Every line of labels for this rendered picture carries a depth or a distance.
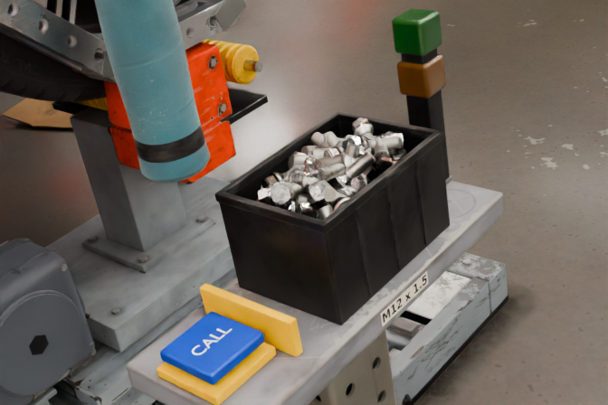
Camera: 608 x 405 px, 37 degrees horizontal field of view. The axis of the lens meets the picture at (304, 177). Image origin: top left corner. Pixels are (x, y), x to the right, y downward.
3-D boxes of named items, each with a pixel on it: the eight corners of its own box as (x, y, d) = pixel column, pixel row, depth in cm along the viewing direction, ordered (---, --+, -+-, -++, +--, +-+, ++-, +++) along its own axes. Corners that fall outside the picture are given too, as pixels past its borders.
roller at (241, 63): (147, 55, 155) (139, 23, 152) (275, 77, 136) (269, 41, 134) (121, 68, 151) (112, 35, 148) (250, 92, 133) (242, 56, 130)
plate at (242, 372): (217, 328, 89) (214, 320, 89) (277, 354, 84) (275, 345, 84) (157, 376, 84) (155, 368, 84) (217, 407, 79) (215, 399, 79)
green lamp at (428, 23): (413, 41, 102) (410, 6, 100) (444, 44, 100) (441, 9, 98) (393, 53, 100) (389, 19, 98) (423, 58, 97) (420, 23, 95)
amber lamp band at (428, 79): (418, 81, 104) (414, 49, 102) (448, 86, 102) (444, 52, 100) (398, 95, 102) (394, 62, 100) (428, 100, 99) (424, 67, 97)
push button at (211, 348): (215, 327, 89) (211, 308, 87) (268, 350, 84) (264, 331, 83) (163, 369, 84) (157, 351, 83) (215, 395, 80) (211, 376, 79)
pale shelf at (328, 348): (385, 184, 115) (383, 163, 114) (506, 214, 105) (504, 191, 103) (130, 388, 88) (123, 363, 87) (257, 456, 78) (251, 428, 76)
